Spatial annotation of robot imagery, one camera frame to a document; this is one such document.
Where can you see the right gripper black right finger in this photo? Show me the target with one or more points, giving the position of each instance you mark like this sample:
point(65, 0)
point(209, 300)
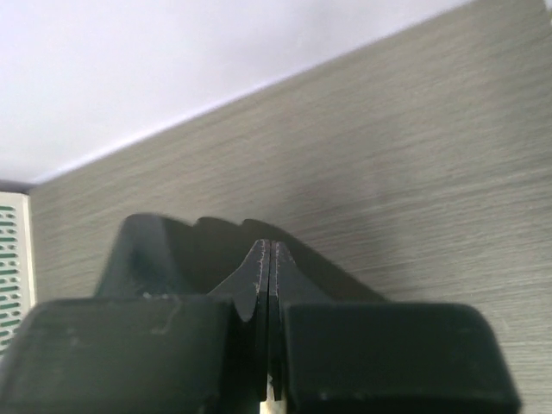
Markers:
point(328, 355)

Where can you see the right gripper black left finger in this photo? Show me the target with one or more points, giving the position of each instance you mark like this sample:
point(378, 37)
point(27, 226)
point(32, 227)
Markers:
point(186, 353)

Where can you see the black drawer organizer box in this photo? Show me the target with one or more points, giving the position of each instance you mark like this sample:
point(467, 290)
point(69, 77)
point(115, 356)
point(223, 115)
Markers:
point(158, 255)

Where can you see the white magazine file rack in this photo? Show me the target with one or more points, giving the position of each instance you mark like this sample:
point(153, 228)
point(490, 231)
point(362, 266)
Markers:
point(17, 271)

